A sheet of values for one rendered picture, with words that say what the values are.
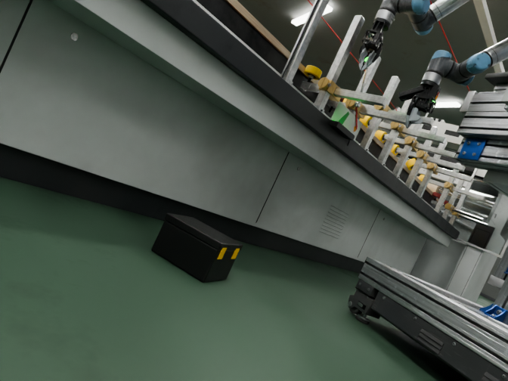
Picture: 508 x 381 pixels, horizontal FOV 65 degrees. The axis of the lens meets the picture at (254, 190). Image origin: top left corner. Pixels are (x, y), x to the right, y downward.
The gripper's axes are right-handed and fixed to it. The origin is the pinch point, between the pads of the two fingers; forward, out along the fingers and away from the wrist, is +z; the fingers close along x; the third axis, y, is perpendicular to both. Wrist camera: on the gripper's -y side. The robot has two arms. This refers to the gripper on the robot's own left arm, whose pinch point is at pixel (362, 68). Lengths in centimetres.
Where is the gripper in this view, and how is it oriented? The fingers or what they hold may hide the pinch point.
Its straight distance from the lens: 186.6
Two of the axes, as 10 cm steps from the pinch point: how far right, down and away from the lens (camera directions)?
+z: -4.2, 9.1, 0.2
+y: -3.4, -1.4, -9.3
